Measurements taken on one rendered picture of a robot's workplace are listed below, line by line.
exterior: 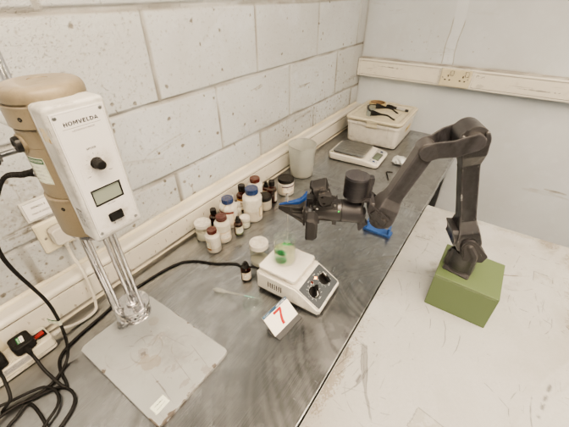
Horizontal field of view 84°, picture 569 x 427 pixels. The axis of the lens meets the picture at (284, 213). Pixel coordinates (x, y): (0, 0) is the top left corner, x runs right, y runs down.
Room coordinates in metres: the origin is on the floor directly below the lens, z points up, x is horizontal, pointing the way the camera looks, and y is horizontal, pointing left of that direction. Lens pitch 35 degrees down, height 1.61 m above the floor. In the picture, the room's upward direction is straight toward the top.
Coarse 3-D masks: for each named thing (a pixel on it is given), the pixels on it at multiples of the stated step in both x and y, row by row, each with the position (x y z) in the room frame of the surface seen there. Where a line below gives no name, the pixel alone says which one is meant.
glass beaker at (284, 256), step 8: (280, 232) 0.69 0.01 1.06; (288, 232) 0.69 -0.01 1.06; (280, 240) 0.69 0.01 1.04; (288, 240) 0.69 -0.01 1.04; (280, 248) 0.63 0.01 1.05; (288, 248) 0.63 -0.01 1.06; (280, 256) 0.63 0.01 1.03; (288, 256) 0.63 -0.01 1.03; (280, 264) 0.63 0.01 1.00; (288, 264) 0.63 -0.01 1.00
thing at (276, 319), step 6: (282, 306) 0.54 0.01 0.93; (288, 306) 0.55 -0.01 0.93; (276, 312) 0.52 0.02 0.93; (282, 312) 0.53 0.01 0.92; (288, 312) 0.53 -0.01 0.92; (294, 312) 0.54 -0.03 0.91; (270, 318) 0.51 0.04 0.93; (276, 318) 0.51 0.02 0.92; (282, 318) 0.52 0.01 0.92; (288, 318) 0.52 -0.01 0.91; (270, 324) 0.49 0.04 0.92; (276, 324) 0.50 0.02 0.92; (282, 324) 0.50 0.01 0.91; (276, 330) 0.48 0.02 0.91
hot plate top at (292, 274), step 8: (296, 248) 0.71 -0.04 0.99; (272, 256) 0.67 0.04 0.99; (296, 256) 0.67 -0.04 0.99; (304, 256) 0.67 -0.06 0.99; (312, 256) 0.67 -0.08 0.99; (264, 264) 0.64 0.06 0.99; (272, 264) 0.64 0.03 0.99; (296, 264) 0.64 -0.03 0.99; (304, 264) 0.64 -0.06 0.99; (272, 272) 0.61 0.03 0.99; (280, 272) 0.61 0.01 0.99; (288, 272) 0.61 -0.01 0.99; (296, 272) 0.61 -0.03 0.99; (304, 272) 0.61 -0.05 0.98; (288, 280) 0.58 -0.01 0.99; (296, 280) 0.58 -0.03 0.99
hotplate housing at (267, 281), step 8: (312, 264) 0.66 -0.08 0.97; (320, 264) 0.66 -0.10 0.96; (264, 272) 0.63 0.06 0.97; (264, 280) 0.62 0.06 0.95; (272, 280) 0.60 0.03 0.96; (280, 280) 0.60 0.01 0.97; (304, 280) 0.60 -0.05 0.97; (264, 288) 0.62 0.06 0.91; (272, 288) 0.60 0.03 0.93; (280, 288) 0.59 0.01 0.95; (288, 288) 0.58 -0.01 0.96; (296, 288) 0.57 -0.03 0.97; (280, 296) 0.59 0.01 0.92; (288, 296) 0.58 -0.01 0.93; (296, 296) 0.56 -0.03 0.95; (304, 296) 0.56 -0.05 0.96; (328, 296) 0.58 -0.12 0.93; (296, 304) 0.56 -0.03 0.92; (304, 304) 0.55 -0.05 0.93; (312, 304) 0.54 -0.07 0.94; (312, 312) 0.53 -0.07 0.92; (320, 312) 0.53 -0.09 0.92
